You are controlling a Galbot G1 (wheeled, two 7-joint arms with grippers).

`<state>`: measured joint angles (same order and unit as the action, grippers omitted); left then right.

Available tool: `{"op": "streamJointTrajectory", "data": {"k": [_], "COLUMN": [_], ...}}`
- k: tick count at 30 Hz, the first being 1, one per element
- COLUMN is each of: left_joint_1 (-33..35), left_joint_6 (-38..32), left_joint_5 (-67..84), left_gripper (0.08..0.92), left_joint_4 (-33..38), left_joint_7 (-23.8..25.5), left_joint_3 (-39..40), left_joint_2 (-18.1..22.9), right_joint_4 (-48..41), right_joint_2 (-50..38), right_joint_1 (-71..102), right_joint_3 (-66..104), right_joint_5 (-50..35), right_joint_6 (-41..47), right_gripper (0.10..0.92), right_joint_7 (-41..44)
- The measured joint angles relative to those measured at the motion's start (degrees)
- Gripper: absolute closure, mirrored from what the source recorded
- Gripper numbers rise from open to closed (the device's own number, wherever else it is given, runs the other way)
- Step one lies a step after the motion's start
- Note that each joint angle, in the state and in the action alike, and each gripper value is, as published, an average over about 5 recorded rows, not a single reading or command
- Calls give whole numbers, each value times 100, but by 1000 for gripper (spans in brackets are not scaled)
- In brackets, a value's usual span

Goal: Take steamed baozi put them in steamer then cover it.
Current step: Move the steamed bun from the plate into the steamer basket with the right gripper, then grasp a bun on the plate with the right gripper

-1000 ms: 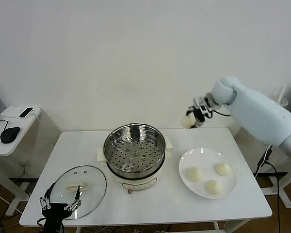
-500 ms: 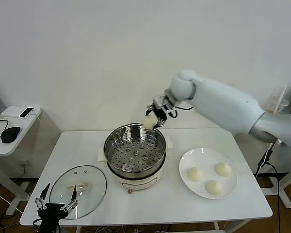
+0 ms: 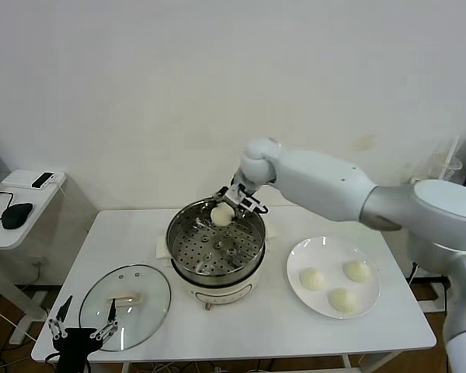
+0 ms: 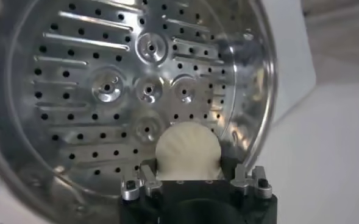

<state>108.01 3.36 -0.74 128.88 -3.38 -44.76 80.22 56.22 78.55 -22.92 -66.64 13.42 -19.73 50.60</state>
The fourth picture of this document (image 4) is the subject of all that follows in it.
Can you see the white electric cooker pot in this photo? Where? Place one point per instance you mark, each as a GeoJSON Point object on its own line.
{"type": "Point", "coordinates": [292, 61]}

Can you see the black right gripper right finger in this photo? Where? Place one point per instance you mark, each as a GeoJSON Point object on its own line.
{"type": "Point", "coordinates": [246, 182]}

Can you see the white steamed baozi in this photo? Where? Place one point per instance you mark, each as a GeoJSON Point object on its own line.
{"type": "Point", "coordinates": [188, 149]}

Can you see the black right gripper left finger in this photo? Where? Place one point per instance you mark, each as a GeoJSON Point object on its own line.
{"type": "Point", "coordinates": [148, 182]}

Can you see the perforated steel steamer basket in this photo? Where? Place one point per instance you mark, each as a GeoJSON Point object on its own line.
{"type": "Point", "coordinates": [75, 91]}

